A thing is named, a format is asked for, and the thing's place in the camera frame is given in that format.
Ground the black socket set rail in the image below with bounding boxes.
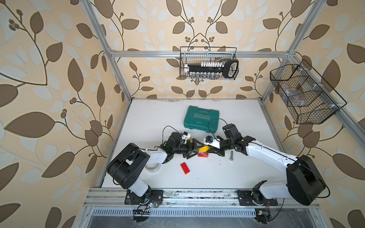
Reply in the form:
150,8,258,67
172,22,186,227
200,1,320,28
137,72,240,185
183,59,239,80

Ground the green tool case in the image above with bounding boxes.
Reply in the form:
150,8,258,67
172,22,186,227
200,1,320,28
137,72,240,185
183,105,220,134

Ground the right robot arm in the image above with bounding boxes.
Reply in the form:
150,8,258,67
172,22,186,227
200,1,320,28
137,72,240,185
204,124,328,206

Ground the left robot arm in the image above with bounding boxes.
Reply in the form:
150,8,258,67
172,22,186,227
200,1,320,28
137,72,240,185
106,132,205,200

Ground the back wire basket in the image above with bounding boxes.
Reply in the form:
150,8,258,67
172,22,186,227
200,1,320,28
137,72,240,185
179,46,239,81

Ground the clear plastic bag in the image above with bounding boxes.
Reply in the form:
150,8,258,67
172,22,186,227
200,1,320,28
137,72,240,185
281,83,307,106

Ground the steel hex bolt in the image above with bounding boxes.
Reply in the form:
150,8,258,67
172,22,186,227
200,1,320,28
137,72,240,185
229,151,234,161

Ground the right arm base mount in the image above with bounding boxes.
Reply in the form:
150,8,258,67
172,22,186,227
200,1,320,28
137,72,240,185
236,190,278,207

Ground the right wire basket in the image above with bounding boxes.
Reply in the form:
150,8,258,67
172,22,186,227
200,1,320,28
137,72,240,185
270,59,347,124

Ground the clear tape roll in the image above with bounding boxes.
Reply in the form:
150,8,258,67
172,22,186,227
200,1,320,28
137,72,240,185
144,163,161,173

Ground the wire basket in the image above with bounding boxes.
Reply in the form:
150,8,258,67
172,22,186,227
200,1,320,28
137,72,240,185
270,59,347,124
179,46,239,81

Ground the yellow lego brick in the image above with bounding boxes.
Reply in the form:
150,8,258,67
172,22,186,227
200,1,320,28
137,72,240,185
198,146,210,153

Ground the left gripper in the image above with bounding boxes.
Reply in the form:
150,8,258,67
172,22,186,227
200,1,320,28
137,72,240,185
171,139,204,158

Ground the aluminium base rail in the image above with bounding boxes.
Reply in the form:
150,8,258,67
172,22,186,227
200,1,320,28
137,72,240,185
84,188,319,209

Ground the red lego brick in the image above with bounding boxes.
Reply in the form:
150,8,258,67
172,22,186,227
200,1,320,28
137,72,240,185
198,152,209,158
180,162,190,175

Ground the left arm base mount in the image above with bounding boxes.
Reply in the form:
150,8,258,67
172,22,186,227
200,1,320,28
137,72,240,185
124,189,163,207

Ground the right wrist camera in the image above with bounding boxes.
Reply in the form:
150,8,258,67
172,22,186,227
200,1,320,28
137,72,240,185
203,136,221,149

